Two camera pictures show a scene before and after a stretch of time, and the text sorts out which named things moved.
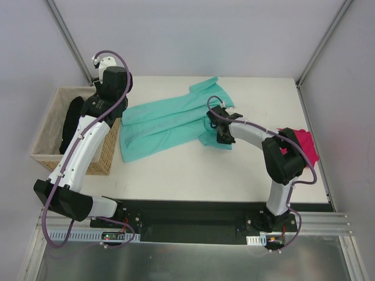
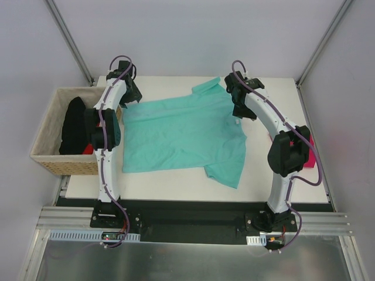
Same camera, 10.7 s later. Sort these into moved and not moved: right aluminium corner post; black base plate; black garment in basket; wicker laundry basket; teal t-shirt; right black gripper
Moved: right black gripper; teal t-shirt
Not moved: right aluminium corner post; black base plate; wicker laundry basket; black garment in basket
